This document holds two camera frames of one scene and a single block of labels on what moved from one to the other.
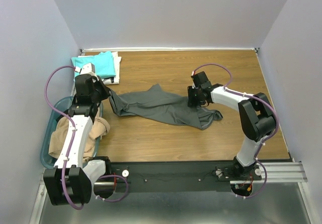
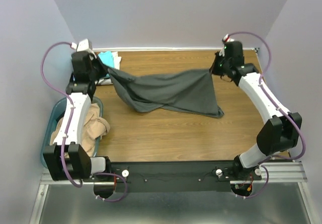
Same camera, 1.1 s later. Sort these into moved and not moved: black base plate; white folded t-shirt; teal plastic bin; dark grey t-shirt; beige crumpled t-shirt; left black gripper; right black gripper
Moved: dark grey t-shirt; right black gripper; left black gripper
Not moved: white folded t-shirt; teal plastic bin; beige crumpled t-shirt; black base plate
